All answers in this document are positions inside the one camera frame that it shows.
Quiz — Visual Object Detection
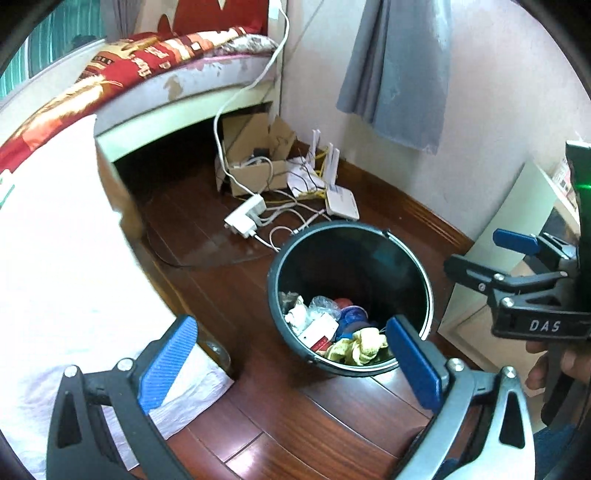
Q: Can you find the beige cloth bundle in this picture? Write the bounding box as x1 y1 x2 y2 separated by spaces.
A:
325 327 389 366

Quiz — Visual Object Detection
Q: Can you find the blue paper cup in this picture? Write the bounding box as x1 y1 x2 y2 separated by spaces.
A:
334 305 370 340

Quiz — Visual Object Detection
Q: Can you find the red white small box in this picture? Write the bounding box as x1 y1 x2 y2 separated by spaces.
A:
298 315 339 349

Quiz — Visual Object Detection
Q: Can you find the white plastic bag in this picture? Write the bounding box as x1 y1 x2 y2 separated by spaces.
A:
284 296 312 336

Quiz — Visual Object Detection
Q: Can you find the green white milk carton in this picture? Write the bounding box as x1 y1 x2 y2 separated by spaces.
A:
565 141 591 243

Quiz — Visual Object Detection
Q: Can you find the clear plastic bag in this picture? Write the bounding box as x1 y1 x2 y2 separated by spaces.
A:
308 296 341 320

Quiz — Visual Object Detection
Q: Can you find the black trash bucket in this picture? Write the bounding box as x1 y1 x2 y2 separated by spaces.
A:
266 221 435 377

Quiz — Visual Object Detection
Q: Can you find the right hand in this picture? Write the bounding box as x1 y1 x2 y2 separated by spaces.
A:
525 341 591 390

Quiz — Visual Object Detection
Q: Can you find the pink floral bed sheet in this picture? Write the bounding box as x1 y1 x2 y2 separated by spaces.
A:
1 116 187 479

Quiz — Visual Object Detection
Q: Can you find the white wifi router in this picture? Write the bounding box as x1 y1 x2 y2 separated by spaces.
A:
305 129 360 221

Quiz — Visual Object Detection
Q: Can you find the grey hanging towel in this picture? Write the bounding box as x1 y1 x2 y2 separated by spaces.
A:
337 1 453 155

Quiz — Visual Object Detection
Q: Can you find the white power strip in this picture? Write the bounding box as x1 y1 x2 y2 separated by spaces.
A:
224 194 266 238

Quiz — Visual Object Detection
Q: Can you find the cardboard box on floor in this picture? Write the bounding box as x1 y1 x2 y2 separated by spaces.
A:
215 113 297 197

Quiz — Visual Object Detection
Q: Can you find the white mattress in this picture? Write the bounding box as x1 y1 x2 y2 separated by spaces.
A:
95 34 277 144

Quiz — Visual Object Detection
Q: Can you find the red heart headboard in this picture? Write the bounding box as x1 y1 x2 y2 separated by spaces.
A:
156 0 269 35

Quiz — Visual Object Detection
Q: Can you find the red yellow patterned quilt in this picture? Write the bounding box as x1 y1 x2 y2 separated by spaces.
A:
1 27 249 171

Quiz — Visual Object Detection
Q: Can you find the white charging cable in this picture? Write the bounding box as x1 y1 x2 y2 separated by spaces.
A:
211 0 292 195

